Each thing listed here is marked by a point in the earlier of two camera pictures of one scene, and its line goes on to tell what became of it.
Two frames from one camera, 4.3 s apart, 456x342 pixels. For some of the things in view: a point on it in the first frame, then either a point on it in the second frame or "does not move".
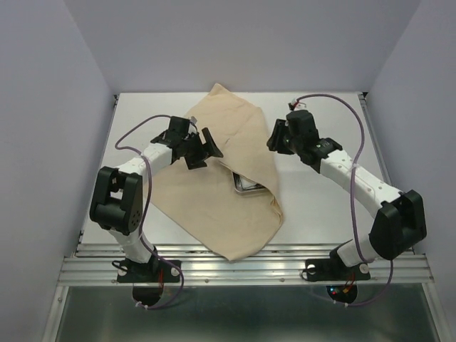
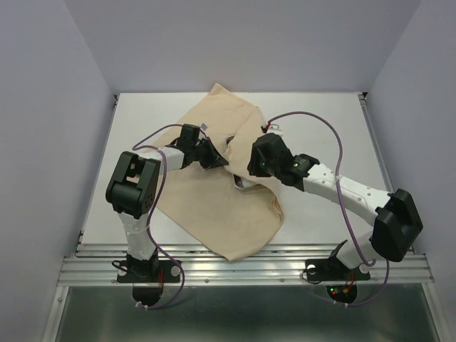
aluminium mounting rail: x=98 y=263 does not move
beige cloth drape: x=221 y=184 does not move
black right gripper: x=273 y=143 to x=254 y=166
